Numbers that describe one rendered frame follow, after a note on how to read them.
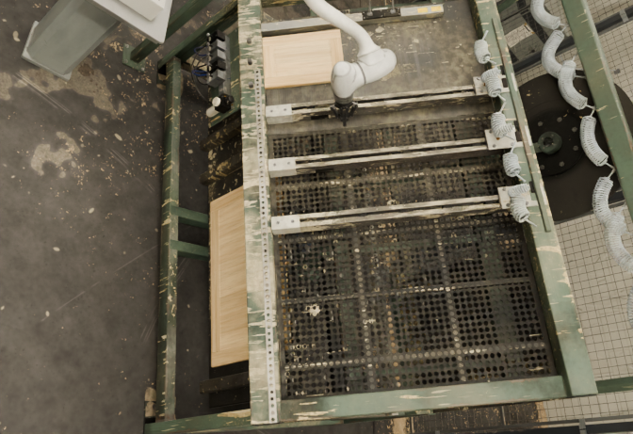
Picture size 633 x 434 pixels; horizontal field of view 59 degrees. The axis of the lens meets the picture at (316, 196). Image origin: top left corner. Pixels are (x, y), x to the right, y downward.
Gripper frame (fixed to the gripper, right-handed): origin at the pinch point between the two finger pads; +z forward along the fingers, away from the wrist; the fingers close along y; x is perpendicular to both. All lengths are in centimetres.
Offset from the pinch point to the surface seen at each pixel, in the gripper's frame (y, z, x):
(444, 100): 48.3, 2.1, 6.7
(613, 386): 103, 30, -126
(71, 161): -141, 21, 3
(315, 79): -12.1, 6.2, 28.6
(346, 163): -1.3, 0.9, -22.2
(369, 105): 12.7, 0.8, 6.8
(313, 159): -16.2, 1.2, -18.5
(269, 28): -33, 4, 62
